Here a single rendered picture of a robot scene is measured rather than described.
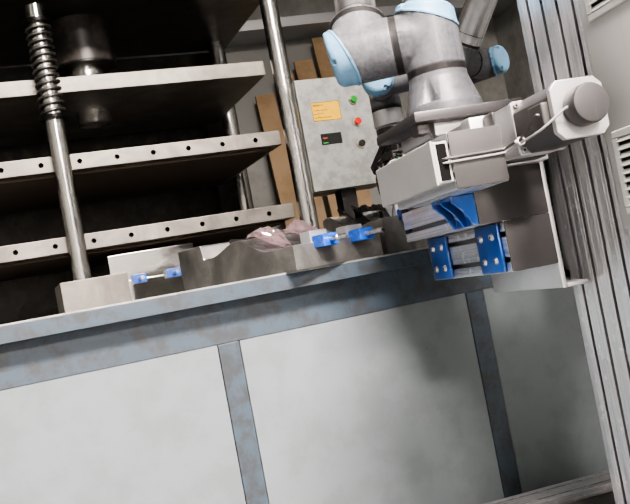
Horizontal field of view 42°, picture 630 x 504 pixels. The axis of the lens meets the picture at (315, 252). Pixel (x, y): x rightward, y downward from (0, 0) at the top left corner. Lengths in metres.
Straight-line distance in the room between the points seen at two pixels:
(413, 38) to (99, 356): 0.90
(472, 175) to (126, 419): 0.91
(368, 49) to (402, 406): 0.84
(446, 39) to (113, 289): 0.92
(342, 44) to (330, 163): 1.31
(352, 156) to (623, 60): 1.78
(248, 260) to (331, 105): 1.16
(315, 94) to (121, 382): 1.51
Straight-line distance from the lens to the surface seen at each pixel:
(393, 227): 2.02
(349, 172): 2.96
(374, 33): 1.66
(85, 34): 3.01
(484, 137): 1.32
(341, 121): 2.99
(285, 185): 5.11
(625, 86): 1.32
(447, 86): 1.62
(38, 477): 1.80
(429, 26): 1.65
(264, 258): 1.89
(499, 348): 2.13
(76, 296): 1.94
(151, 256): 2.65
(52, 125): 2.64
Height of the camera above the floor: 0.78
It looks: 2 degrees up
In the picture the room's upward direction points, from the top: 11 degrees counter-clockwise
